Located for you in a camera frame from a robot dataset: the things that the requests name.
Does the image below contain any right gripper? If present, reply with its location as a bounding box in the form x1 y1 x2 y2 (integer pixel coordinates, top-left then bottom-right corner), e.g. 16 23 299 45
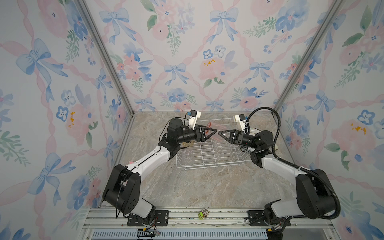
219 132 260 153

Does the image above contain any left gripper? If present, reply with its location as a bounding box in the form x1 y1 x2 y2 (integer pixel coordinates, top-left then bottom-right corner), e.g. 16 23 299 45
176 125 216 146

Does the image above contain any white plate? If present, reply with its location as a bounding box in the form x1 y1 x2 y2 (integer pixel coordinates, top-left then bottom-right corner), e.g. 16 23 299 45
249 128 271 138

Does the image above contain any yellow glass cup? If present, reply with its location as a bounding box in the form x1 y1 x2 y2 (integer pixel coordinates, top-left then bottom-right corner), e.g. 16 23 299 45
181 142 192 149

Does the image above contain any clear glass cup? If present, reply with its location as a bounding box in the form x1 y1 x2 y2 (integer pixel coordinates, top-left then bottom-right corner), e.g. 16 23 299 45
182 149 195 164

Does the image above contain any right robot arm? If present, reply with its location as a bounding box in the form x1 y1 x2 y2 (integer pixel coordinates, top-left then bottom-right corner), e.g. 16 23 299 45
219 130 341 226

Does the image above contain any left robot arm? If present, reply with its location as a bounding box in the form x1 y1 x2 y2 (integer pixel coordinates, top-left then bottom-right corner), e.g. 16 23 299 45
103 117 217 225

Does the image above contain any green yellow toy car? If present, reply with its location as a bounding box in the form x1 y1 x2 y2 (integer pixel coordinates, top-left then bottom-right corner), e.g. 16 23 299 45
198 209 209 220

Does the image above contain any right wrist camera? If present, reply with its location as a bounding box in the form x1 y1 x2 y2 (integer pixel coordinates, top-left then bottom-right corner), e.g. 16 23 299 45
234 114 246 131

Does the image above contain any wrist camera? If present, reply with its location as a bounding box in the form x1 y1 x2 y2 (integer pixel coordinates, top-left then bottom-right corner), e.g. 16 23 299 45
187 110 201 130
234 114 246 131

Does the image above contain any white wire dish rack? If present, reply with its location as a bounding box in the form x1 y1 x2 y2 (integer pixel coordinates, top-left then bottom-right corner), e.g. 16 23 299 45
174 117 256 171

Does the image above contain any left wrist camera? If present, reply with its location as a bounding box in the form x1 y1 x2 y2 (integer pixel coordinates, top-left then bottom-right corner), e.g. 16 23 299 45
187 110 201 130

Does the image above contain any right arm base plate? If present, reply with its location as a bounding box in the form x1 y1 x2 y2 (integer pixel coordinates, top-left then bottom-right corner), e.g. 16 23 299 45
246 210 287 227

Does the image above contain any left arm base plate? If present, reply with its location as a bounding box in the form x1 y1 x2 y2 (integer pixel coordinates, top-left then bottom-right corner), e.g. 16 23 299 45
127 210 170 227

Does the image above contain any black corrugated cable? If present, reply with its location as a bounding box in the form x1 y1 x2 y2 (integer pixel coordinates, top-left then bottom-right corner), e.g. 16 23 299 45
245 107 341 220

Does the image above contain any left aluminium corner post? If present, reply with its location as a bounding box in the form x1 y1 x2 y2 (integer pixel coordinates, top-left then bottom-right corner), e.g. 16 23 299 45
74 0 134 117

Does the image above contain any aluminium corner post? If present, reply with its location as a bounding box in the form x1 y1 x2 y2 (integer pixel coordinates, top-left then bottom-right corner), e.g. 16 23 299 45
74 0 134 117
274 0 345 111

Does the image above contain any aluminium front rail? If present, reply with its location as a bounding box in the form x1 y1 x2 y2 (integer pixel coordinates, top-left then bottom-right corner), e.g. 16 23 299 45
78 206 340 240

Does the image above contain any right aluminium corner post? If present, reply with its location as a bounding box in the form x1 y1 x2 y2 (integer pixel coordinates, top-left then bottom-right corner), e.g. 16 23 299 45
274 0 345 111

